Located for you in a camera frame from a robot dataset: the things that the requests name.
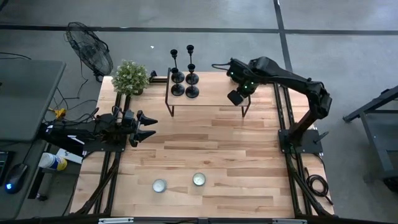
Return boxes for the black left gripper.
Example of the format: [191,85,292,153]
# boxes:
[124,110,159,149]

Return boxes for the black metal candlestick holder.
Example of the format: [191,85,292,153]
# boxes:
[185,44,200,86]
[185,63,200,99]
[170,49,186,84]
[170,67,186,97]

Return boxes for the patterned candle tin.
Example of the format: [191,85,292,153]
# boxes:
[192,172,207,187]
[152,179,168,194]

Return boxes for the potted green artificial plant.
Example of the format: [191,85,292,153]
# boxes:
[111,59,150,96]

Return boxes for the white booklet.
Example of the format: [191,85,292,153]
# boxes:
[55,148,84,165]

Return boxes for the yellow power plug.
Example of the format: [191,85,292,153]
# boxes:
[48,107,68,119]

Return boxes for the black floor fan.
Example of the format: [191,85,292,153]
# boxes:
[64,21,114,83]

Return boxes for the white wipes canister yellow lid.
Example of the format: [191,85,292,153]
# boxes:
[37,152,68,172]

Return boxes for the dark operator desk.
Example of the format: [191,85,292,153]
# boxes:
[0,139,47,220]

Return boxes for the grey side table top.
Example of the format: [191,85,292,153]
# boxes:
[0,58,67,142]

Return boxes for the black computer mouse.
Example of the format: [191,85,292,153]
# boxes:
[4,162,29,195]

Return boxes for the black keyboard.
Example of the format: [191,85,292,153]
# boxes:
[0,151,15,187]

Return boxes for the wooden shelf riser black frame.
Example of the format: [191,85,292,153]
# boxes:
[164,67,253,118]

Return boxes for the silver metal bracket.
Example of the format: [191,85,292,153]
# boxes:
[272,218,308,224]
[98,217,135,224]

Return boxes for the black aluminium rig frame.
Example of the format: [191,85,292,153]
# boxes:
[73,68,336,218]

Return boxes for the coiled black cable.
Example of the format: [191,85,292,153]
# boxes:
[304,167,335,206]

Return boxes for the grey metal table frame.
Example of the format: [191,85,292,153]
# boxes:
[341,84,398,183]

